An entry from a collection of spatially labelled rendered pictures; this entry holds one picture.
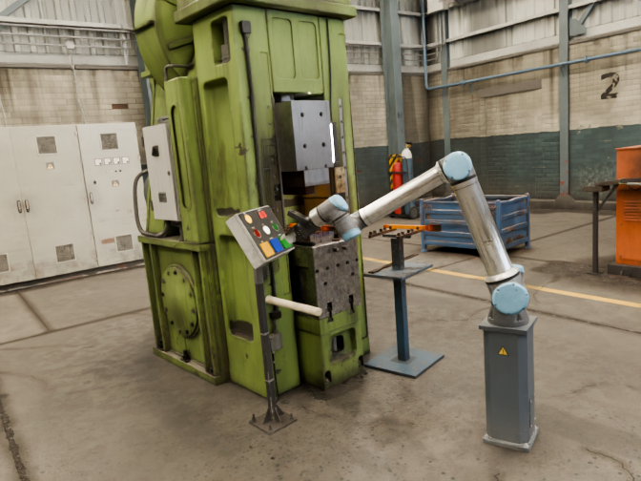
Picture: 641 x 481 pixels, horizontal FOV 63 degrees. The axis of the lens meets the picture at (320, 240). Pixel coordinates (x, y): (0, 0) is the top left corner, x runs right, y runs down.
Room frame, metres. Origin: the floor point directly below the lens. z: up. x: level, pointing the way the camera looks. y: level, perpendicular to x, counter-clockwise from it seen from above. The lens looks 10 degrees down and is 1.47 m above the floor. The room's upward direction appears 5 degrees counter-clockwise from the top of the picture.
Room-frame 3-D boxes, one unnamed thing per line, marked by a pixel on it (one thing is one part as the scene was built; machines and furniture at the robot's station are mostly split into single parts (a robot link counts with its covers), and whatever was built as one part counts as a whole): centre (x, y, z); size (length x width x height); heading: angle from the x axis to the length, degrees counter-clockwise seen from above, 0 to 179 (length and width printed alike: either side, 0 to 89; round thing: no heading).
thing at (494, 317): (2.40, -0.86, 0.65); 0.19 x 0.19 x 0.10
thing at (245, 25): (3.06, 0.30, 1.35); 0.08 x 0.05 x 1.70; 132
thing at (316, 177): (3.34, 0.13, 1.32); 0.42 x 0.20 x 0.10; 42
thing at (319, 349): (3.38, 0.09, 0.23); 0.55 x 0.37 x 0.47; 42
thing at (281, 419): (2.75, 0.35, 0.05); 0.22 x 0.22 x 0.09; 42
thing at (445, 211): (6.85, -2.03, 0.36); 1.20 x 0.80 x 0.72; 41
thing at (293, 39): (3.48, 0.19, 2.06); 0.44 x 0.41 x 0.47; 42
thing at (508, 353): (2.40, -0.86, 0.30); 0.22 x 0.22 x 0.60; 56
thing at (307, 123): (3.37, 0.10, 1.56); 0.42 x 0.39 x 0.40; 42
